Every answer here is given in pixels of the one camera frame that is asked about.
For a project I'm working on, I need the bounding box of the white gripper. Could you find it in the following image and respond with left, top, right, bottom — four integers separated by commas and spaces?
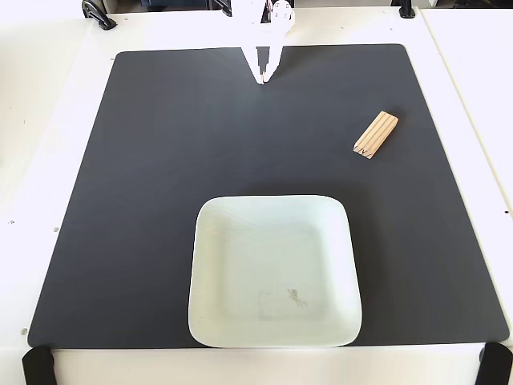
230, 0, 293, 85

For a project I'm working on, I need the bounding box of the grooved wooden block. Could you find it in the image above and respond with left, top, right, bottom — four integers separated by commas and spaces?
352, 111, 400, 160

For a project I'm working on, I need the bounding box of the white square plate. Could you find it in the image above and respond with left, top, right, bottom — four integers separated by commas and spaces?
187, 194, 364, 349

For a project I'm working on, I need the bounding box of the black rubber mat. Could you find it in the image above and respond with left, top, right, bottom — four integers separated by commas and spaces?
26, 43, 510, 349

